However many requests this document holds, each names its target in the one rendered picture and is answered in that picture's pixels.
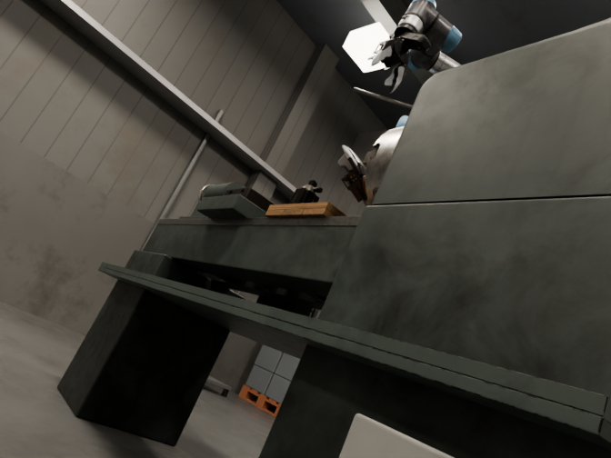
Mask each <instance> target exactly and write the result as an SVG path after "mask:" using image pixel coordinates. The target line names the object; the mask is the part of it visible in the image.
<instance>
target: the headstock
mask: <svg viewBox="0 0 611 458"><path fill-rule="evenodd" d="M588 196H611V19H610V20H607V21H604V22H601V23H598V24H595V25H590V26H587V27H584V28H580V29H577V30H575V31H572V32H568V33H565V34H562V35H557V36H554V37H551V38H548V39H546V40H542V41H539V42H536V43H533V44H530V45H525V46H522V47H518V48H516V49H513V50H510V51H506V52H504V53H501V54H498V55H492V56H489V57H487V58H483V59H480V60H477V61H474V62H471V63H468V64H465V65H460V66H457V67H454V68H451V69H447V70H445V71H442V72H439V73H437V74H435V75H433V76H431V77H430V78H429V79H428V80H427V81H426V82H425V83H424V84H423V85H422V87H421V89H420V90H419V92H418V95H417V97H416V100H415V102H414V105H413V107H412V109H411V112H410V114H409V116H408V118H407V120H406V124H405V126H404V129H403V131H402V133H401V135H400V137H399V140H398V142H397V144H396V148H395V150H394V152H393V154H392V157H391V159H390V161H389V164H388V166H387V168H386V171H385V174H384V176H383V178H382V181H381V183H380V185H379V187H378V189H377V191H376V195H375V198H374V200H373V202H372V204H371V205H383V204H428V203H451V202H474V201H496V200H519V199H542V198H566V197H588Z"/></svg>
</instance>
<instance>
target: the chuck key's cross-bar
mask: <svg viewBox="0 0 611 458"><path fill-rule="evenodd" d="M354 91H355V92H358V93H361V94H364V95H369V96H372V97H374V98H377V99H381V100H384V101H387V102H389V103H392V104H395V105H401V106H403V107H406V108H409V109H412V107H413V106H412V105H410V104H406V103H403V102H400V101H397V100H395V99H392V98H388V97H385V96H382V95H378V94H375V93H371V92H368V91H366V90H363V89H360V88H357V87H354Z"/></svg>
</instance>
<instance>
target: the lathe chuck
mask: <svg viewBox="0 0 611 458"><path fill-rule="evenodd" d="M403 129H404V127H403V126H402V127H397V128H394V129H391V130H389V131H387V132H385V133H384V134H382V135H381V136H380V137H379V138H378V139H377V141H376V142H375V144H374V147H377V146H378V145H379V144H380V147H379V149H378V151H377V154H376V156H375V157H374V158H373V159H372V157H368V159H367V163H366V195H367V199H368V202H369V205H371V204H372V202H373V200H374V198H375V195H374V189H375V188H376V187H379V185H380V183H381V181H382V178H383V176H384V174H385V171H386V168H387V166H388V164H389V161H390V159H391V156H392V153H393V150H394V148H395V145H396V142H397V140H398V139H399V137H400V135H401V133H402V131H403Z"/></svg>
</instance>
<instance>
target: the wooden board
mask: <svg viewBox="0 0 611 458"><path fill-rule="evenodd" d="M265 216H267V217H315V216H347V215H345V214H344V213H342V212H341V211H340V210H339V209H337V208H336V207H335V206H333V205H332V204H331V203H329V202H319V203H302V204H270V205H269V207H268V210H267V212H266V214H265Z"/></svg>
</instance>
